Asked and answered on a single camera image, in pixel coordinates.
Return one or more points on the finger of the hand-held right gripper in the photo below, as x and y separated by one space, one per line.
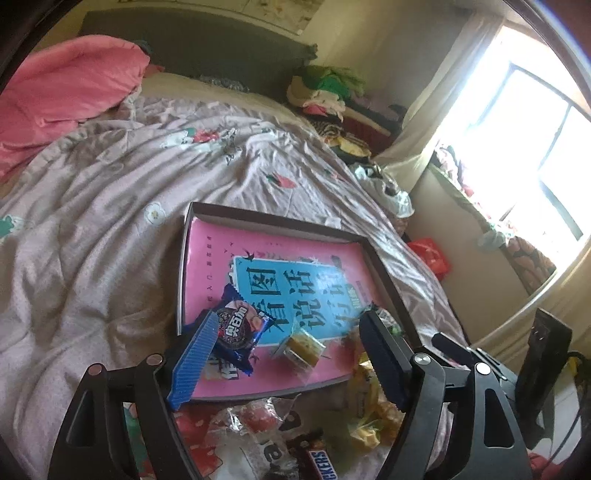
457 346

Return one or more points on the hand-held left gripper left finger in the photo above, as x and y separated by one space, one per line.
194 360

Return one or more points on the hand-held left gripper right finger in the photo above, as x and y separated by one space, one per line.
383 360

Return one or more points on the green printed cake packet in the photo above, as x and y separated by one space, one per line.
369 392

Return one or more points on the blue cookie packet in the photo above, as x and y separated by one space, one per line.
240 327

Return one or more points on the small clear cake packet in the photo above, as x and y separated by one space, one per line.
302 348

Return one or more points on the clear red candy packet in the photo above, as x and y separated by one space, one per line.
258 420

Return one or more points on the dark shallow cardboard box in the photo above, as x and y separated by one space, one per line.
277 217

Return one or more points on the yellow snack packet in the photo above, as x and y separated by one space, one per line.
369 431

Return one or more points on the red plastic bag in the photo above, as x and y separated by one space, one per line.
429 258

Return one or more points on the grey hanging sock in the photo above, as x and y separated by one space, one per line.
491 239

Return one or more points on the brown chocolate bar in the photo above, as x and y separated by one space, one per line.
318 457

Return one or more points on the pink book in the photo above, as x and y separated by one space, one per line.
277 249

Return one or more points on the strawberry printed quilt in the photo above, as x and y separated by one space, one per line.
92 230

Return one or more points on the white plastic bag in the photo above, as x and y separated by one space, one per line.
388 194

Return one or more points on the clothes on windowsill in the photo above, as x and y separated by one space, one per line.
455 170

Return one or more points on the cream curtain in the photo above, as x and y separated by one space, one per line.
438 92

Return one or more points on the pile of folded clothes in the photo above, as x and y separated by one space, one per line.
332 92

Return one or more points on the pink blanket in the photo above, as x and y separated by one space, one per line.
60 92

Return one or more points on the grey headboard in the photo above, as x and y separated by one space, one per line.
207 41

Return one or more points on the blossom wall painting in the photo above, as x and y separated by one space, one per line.
286 11

